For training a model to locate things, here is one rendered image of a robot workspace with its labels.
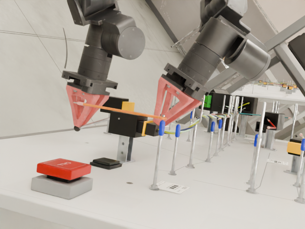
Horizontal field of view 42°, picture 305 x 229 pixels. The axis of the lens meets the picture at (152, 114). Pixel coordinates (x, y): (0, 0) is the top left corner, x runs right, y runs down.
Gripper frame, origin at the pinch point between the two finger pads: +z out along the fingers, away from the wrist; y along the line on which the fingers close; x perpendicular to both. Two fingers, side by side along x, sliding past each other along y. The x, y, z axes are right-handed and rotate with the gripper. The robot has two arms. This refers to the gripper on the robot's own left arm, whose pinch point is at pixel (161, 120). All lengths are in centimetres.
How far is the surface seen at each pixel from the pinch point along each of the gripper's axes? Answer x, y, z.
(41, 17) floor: 216, 219, 26
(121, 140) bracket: 3.7, -1.3, 7.2
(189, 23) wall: 293, 705, -81
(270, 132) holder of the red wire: -13, 55, -8
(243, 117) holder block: 0, 78, -6
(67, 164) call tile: -0.3, -23.1, 8.0
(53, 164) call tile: 0.6, -24.5, 8.6
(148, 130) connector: 0.2, -2.3, 2.5
